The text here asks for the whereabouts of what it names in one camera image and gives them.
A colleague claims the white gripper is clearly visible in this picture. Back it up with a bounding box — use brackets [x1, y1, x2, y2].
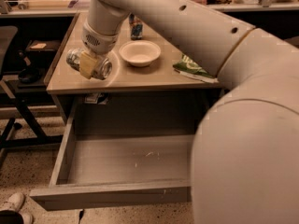
[79, 21, 118, 79]

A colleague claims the silver green 7up can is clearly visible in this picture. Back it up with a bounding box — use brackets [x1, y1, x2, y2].
[66, 49, 112, 80]

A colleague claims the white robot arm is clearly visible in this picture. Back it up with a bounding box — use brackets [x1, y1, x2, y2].
[90, 0, 299, 224]

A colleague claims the grey counter cabinet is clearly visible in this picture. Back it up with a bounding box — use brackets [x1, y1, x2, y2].
[47, 11, 221, 118]

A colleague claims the blue red energy drink can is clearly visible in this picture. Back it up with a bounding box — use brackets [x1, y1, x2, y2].
[129, 14, 143, 40]

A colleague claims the open grey top drawer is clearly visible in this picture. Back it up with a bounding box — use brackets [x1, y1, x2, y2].
[30, 91, 201, 211]

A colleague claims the white paper bowl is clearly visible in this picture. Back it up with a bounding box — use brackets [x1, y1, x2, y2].
[119, 40, 161, 67]

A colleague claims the black object on shelf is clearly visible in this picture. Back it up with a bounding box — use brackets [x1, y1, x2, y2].
[18, 66, 41, 84]

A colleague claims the green chip bag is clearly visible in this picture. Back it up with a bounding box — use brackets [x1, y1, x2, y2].
[173, 54, 218, 83]

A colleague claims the white sneaker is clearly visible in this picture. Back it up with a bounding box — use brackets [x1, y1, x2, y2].
[0, 192, 34, 224]

